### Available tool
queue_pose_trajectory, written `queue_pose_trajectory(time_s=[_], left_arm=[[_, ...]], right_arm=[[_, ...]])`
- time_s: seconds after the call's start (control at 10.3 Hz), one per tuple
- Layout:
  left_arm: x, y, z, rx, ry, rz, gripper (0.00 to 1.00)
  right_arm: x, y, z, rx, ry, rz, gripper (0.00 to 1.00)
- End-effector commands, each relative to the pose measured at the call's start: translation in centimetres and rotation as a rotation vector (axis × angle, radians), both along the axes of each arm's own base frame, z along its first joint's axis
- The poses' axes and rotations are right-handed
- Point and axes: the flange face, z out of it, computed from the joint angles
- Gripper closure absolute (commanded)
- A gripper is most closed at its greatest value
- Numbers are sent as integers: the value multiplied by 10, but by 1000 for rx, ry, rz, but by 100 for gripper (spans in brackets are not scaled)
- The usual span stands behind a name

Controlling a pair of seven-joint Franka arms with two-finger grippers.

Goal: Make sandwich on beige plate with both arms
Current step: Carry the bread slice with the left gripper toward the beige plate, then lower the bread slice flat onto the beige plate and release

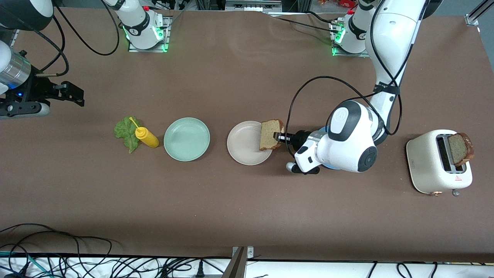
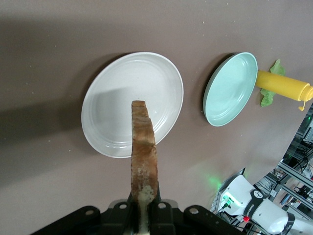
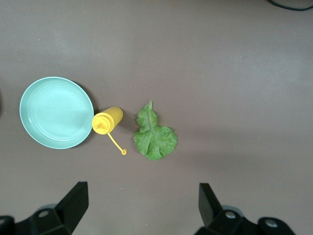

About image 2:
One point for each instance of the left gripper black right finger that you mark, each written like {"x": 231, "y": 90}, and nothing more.
{"x": 176, "y": 222}

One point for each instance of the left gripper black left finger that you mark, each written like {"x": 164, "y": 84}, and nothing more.
{"x": 97, "y": 222}

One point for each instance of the brown bread slice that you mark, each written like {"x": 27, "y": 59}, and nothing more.
{"x": 143, "y": 147}

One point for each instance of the yellow mustard squeeze bottle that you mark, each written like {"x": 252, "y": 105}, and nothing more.
{"x": 281, "y": 85}

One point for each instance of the green lettuce leaf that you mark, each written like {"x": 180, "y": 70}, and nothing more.
{"x": 277, "y": 69}

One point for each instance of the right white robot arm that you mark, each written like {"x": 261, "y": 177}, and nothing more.
{"x": 259, "y": 208}

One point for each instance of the beige plate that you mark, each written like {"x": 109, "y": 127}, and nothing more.
{"x": 117, "y": 98}

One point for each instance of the mint green plate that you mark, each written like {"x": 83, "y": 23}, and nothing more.
{"x": 230, "y": 90}

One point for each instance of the aluminium equipment rack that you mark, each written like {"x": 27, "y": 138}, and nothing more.
{"x": 298, "y": 171}

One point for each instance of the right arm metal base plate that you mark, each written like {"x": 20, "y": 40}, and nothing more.
{"x": 216, "y": 198}

